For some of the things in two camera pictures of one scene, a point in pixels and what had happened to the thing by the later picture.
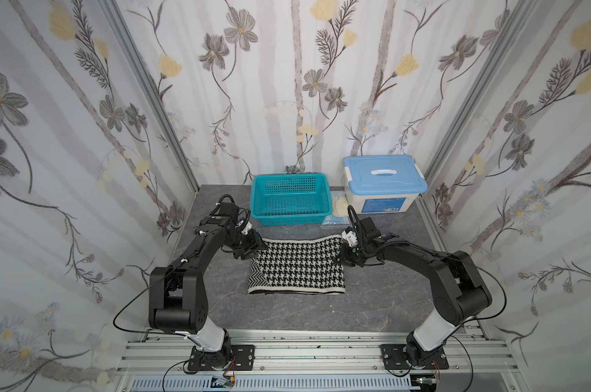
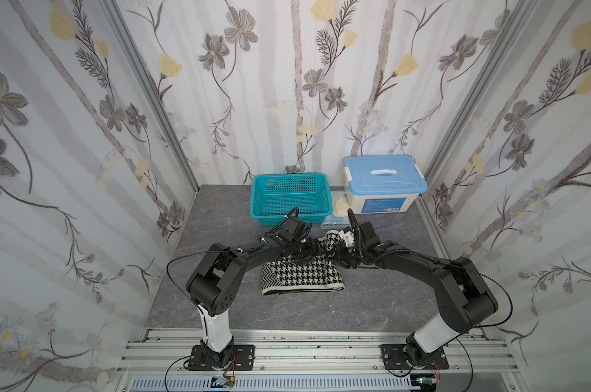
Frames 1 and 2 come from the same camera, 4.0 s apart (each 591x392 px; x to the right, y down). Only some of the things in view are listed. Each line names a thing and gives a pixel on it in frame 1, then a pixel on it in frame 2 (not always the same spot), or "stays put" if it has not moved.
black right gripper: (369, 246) stays put
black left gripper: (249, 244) -> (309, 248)
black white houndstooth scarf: (304, 265) stays put
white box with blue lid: (383, 184) stays put
